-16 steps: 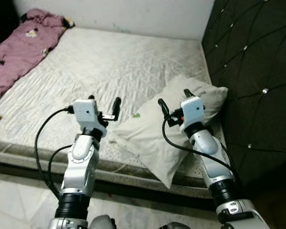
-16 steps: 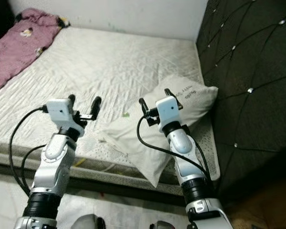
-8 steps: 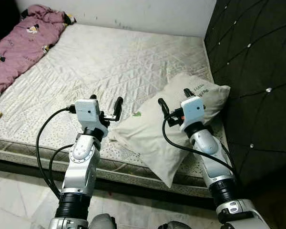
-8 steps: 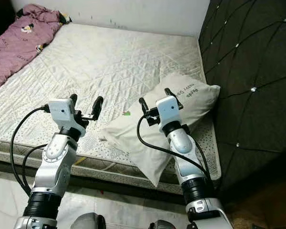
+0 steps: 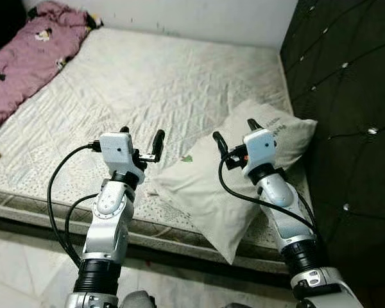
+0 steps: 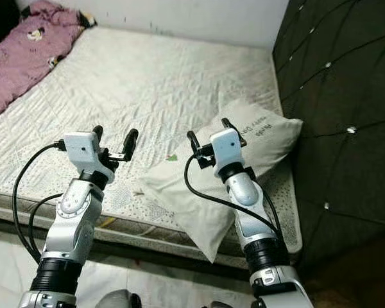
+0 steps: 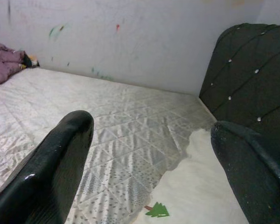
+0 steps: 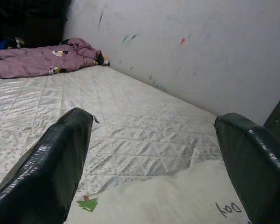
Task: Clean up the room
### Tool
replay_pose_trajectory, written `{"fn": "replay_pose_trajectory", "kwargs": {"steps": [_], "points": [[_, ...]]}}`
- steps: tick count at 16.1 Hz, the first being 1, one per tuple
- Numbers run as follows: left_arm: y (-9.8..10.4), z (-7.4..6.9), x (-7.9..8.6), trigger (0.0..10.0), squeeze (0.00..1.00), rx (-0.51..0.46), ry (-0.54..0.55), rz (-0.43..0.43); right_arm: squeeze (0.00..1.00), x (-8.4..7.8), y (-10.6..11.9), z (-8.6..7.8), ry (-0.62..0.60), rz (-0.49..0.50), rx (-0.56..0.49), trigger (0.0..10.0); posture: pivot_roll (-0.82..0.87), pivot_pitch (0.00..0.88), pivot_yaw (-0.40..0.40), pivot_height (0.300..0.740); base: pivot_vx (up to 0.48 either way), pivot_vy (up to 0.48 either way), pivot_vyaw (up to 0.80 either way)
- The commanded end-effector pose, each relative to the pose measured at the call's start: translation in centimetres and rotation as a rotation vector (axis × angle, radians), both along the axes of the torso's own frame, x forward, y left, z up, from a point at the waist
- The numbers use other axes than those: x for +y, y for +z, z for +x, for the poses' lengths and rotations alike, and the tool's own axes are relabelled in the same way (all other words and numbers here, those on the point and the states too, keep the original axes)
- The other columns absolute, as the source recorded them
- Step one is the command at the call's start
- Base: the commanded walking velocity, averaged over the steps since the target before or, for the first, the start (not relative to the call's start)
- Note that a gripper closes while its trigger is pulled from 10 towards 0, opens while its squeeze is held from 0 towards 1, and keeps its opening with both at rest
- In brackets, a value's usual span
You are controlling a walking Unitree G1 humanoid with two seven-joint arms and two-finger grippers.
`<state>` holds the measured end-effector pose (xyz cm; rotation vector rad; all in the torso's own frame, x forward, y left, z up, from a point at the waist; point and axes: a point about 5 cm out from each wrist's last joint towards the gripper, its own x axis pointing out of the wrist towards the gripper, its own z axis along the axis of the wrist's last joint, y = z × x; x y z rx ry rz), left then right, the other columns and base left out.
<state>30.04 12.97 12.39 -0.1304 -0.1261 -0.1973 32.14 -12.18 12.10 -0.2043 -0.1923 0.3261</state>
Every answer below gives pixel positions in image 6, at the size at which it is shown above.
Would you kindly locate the robot left leg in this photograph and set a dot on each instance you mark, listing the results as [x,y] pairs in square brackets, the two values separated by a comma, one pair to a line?
[119,299]

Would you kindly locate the cream pillow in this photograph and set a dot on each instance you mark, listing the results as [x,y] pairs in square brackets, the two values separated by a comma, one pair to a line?
[186,192]

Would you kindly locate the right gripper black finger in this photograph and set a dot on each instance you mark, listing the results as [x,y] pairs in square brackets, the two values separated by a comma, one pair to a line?
[193,144]
[228,123]

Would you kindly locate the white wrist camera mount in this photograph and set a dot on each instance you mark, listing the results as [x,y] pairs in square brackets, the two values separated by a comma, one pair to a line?
[83,154]
[226,149]

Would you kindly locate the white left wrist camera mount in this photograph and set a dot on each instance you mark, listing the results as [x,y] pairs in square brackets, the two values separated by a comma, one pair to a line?
[83,154]

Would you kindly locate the black tufted headboard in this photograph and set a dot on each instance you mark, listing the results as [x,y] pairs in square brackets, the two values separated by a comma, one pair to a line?
[340,77]

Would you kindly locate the purple cartoon print quilt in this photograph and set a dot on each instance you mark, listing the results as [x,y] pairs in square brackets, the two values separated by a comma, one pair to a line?
[25,58]

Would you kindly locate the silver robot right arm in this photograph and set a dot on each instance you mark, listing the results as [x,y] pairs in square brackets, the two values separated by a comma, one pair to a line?
[256,218]

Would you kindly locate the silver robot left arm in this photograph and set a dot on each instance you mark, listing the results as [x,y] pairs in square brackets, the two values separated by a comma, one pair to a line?
[74,224]

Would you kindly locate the robot right leg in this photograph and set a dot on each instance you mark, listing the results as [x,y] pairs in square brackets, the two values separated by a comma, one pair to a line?
[219,305]

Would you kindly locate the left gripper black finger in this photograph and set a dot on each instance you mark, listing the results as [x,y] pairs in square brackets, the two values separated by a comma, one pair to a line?
[97,131]
[130,144]

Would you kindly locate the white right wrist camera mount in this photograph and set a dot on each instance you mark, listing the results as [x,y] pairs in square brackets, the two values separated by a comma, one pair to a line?
[226,149]

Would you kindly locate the robot leg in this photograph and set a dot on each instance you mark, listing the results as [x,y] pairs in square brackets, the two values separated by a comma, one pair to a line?
[219,305]
[119,299]

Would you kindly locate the white quilted mattress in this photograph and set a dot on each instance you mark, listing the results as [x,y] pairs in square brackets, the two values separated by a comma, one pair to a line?
[141,83]

